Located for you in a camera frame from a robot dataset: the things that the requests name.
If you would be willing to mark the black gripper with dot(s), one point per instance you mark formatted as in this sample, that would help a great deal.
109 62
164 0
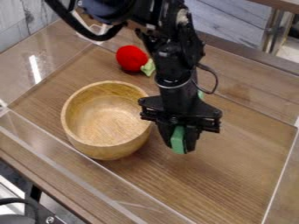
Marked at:
200 116

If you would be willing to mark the green rectangular stick block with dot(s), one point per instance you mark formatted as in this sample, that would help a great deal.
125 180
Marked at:
176 106

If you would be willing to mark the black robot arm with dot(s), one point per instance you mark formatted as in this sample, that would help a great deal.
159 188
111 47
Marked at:
164 27

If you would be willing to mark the brown wooden bowl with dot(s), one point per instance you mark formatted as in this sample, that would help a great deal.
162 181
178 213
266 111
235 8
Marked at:
101 122

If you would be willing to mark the red plush strawberry toy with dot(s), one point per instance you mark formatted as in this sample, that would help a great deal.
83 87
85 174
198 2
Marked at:
133 60

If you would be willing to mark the black clamp under table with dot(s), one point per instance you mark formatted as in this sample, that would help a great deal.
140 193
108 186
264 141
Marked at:
23 211

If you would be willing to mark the metal table leg background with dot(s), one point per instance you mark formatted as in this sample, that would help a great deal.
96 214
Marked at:
276 30

